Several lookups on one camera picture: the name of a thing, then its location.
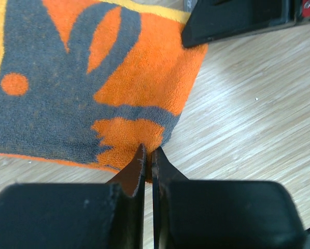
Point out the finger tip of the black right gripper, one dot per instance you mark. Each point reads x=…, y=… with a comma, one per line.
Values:
x=211, y=21

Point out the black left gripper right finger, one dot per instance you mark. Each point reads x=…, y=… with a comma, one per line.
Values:
x=221, y=214

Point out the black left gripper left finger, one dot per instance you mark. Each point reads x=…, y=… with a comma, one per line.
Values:
x=109, y=215

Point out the orange yellow grey giraffe towel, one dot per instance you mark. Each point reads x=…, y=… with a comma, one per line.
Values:
x=87, y=82

